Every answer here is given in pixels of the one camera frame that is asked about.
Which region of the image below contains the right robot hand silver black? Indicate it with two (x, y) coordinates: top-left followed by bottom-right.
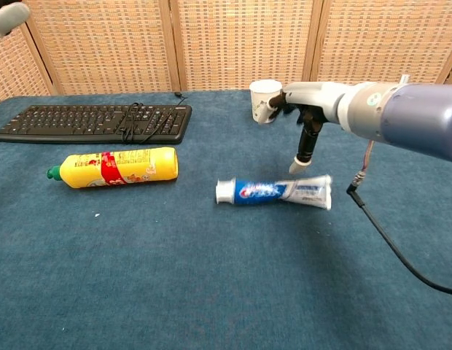
(260, 82), (346, 174)

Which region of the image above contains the woven bamboo folding screen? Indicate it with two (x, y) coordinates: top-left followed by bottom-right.
(0, 0), (452, 106)

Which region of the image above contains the blue table cover cloth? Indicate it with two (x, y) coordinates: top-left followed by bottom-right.
(0, 89), (452, 350)

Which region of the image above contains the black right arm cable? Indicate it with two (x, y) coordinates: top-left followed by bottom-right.
(345, 140), (452, 296)

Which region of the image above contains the yellow bottle green cap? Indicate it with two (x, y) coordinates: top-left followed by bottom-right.
(46, 146), (179, 190)

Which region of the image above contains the black computer keyboard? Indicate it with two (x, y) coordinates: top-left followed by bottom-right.
(0, 104), (193, 145)

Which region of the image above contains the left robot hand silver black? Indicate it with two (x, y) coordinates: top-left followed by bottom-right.
(0, 1), (31, 39)

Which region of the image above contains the white paper cup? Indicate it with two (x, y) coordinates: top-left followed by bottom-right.
(249, 79), (284, 125)

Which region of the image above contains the blue white toothpaste tube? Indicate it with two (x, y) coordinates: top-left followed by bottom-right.
(214, 174), (333, 211)

